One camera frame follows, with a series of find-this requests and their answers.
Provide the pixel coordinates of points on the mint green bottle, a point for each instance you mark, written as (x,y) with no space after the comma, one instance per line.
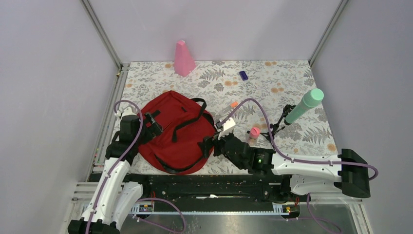
(310,100)

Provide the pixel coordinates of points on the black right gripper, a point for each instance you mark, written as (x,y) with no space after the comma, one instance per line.
(209,142)

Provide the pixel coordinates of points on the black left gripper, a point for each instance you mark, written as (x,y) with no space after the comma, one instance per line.
(152,130)

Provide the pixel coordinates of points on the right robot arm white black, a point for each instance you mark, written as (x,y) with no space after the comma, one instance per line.
(347,171)

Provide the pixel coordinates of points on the floral table mat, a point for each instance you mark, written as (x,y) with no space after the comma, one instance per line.
(273,84)

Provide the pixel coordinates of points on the pink capped small bottle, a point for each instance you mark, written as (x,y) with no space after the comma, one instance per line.
(253,135)

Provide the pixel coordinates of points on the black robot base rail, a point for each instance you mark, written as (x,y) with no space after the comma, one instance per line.
(218,193)

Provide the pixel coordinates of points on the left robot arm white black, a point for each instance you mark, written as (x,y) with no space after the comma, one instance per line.
(111,203)

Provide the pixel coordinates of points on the pink cone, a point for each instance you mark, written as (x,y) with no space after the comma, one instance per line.
(184,63)

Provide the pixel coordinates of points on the red student backpack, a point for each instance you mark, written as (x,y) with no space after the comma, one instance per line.
(179,149)

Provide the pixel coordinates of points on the orange capped glue stick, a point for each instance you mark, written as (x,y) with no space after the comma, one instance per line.
(228,109)

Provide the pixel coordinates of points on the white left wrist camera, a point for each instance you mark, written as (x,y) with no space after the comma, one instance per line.
(128,111)

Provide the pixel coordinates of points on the small purple eraser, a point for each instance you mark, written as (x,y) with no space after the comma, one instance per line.
(243,75)

